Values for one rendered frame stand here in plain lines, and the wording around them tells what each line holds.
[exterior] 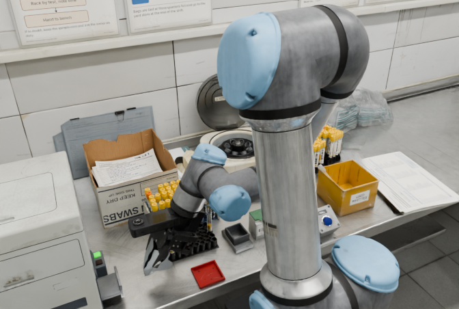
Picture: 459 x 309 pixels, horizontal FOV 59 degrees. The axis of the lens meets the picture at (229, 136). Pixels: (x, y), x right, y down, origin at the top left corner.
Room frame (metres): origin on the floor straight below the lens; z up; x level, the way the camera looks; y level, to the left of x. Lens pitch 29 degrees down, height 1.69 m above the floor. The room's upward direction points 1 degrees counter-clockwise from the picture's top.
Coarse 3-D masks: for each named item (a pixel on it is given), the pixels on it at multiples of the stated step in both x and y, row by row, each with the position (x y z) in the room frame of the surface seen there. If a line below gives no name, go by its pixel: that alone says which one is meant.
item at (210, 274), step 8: (208, 264) 0.77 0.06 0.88; (216, 264) 0.77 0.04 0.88; (192, 272) 0.74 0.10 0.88; (200, 272) 0.74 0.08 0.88; (208, 272) 0.74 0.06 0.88; (216, 272) 0.74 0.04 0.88; (200, 280) 0.72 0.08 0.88; (208, 280) 0.72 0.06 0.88; (216, 280) 0.71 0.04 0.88; (200, 288) 0.69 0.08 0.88
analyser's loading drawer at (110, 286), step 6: (102, 276) 0.70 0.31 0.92; (108, 276) 0.70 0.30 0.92; (114, 276) 0.70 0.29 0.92; (102, 282) 0.68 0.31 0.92; (108, 282) 0.68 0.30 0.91; (114, 282) 0.68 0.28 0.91; (120, 282) 0.66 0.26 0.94; (102, 288) 0.66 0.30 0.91; (108, 288) 0.66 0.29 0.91; (114, 288) 0.66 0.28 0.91; (120, 288) 0.65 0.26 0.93; (102, 294) 0.65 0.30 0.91; (108, 294) 0.65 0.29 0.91; (114, 294) 0.65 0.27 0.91; (120, 294) 0.66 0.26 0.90; (102, 300) 0.64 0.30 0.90
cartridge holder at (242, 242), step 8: (240, 224) 0.89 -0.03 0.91; (224, 232) 0.88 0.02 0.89; (232, 232) 0.88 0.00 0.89; (240, 232) 0.88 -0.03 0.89; (248, 232) 0.85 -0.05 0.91; (232, 240) 0.83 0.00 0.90; (240, 240) 0.83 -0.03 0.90; (248, 240) 0.84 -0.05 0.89; (240, 248) 0.82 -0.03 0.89; (248, 248) 0.82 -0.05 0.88
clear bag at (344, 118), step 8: (352, 96) 1.57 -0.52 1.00; (344, 104) 1.48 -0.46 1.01; (352, 104) 1.53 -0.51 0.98; (336, 112) 1.46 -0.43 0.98; (344, 112) 1.47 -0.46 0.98; (352, 112) 1.53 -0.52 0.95; (328, 120) 1.47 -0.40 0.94; (336, 120) 1.46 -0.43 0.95; (344, 120) 1.47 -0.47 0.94; (352, 120) 1.51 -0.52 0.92; (336, 128) 1.45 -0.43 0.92; (344, 128) 1.48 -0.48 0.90; (352, 128) 1.51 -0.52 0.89
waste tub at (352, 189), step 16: (352, 160) 1.12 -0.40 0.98; (320, 176) 1.06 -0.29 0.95; (336, 176) 1.10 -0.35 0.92; (352, 176) 1.10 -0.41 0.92; (368, 176) 1.04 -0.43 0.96; (320, 192) 1.05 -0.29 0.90; (336, 192) 0.98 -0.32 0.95; (352, 192) 0.97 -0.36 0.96; (368, 192) 0.99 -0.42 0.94; (336, 208) 0.97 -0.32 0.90; (352, 208) 0.97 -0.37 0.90
